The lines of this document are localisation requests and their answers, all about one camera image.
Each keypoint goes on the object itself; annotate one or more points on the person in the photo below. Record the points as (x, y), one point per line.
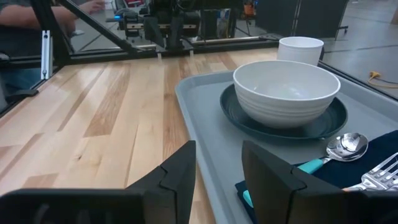
(18, 15)

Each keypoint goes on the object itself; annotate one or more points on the navy cloth napkin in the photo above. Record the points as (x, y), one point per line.
(342, 174)

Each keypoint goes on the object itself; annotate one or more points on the grey plastic tray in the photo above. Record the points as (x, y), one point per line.
(211, 124)

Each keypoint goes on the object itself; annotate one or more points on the person's hand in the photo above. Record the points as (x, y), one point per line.
(93, 6)

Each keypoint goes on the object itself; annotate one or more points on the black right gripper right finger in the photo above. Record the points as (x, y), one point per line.
(270, 193)

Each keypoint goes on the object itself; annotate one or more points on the white mug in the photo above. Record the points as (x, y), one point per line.
(300, 51)

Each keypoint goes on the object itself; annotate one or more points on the dark teal plate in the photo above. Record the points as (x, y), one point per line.
(230, 109)

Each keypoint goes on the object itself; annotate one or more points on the white ribbed bowl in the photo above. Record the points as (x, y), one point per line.
(280, 102)

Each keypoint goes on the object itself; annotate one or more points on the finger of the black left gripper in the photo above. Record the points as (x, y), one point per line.
(154, 31)
(176, 31)

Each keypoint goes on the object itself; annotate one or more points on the black partition panel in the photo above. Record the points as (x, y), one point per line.
(311, 15)

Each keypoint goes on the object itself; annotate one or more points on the black aluminium table frame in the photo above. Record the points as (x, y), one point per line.
(109, 56)

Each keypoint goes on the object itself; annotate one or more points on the silver frame bracket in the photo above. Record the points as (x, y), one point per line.
(45, 56)

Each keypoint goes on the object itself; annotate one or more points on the black mounting bar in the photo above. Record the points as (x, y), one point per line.
(272, 36)

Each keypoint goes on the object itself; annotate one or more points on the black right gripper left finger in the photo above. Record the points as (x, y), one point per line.
(168, 193)

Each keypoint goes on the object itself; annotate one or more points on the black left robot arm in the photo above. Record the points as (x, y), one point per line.
(168, 7)

